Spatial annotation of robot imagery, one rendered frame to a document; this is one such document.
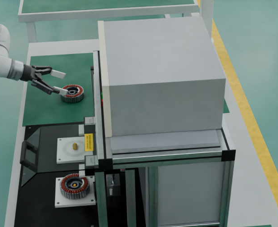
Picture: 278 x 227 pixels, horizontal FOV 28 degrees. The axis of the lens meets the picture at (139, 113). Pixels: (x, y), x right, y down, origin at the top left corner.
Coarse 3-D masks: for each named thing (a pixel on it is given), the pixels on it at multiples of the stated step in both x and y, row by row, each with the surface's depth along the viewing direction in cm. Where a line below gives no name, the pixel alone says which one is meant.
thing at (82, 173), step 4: (80, 172) 208; (84, 172) 208; (88, 172) 205; (92, 172) 205; (104, 172) 206; (108, 172) 206; (112, 172) 206; (116, 172) 206; (120, 172) 206; (124, 172) 206; (80, 176) 206; (84, 176) 207; (88, 176) 207; (92, 176) 207; (112, 176) 208; (112, 180) 209
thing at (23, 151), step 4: (24, 140) 194; (24, 144) 192; (28, 144) 194; (24, 148) 191; (28, 148) 194; (24, 152) 189; (20, 156) 189; (24, 156) 188; (20, 160) 187; (24, 160) 186; (24, 164) 187; (28, 164) 187
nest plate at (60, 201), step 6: (60, 180) 219; (90, 180) 218; (90, 186) 216; (60, 192) 213; (90, 192) 213; (60, 198) 211; (66, 198) 211; (84, 198) 211; (90, 198) 210; (60, 204) 208; (66, 204) 208; (72, 204) 208; (78, 204) 209; (84, 204) 209; (90, 204) 209
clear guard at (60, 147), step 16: (48, 128) 199; (64, 128) 199; (80, 128) 199; (96, 128) 198; (32, 144) 196; (48, 144) 192; (64, 144) 192; (80, 144) 192; (96, 144) 191; (32, 160) 188; (48, 160) 185; (64, 160) 185; (80, 160) 185; (96, 160) 185; (32, 176) 181
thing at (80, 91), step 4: (64, 88) 269; (68, 88) 270; (72, 88) 270; (76, 88) 270; (80, 88) 268; (68, 92) 268; (72, 92) 269; (76, 92) 271; (80, 92) 266; (64, 96) 264; (68, 96) 263; (72, 96) 263; (76, 96) 264; (80, 96) 265; (64, 100) 265; (68, 100) 264; (72, 100) 264; (76, 100) 265
